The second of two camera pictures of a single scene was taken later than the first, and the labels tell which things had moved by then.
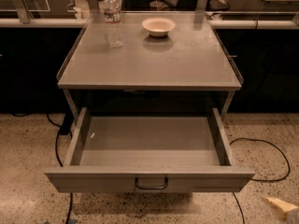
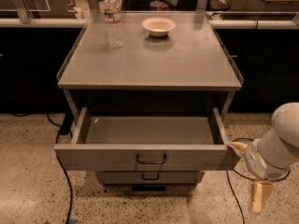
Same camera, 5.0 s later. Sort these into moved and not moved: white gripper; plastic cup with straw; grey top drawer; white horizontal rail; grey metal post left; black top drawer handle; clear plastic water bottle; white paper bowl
Moved: grey top drawer; black top drawer handle; white gripper
Not moved: white paper bowl; clear plastic water bottle; plastic cup with straw; grey metal post left; white horizontal rail
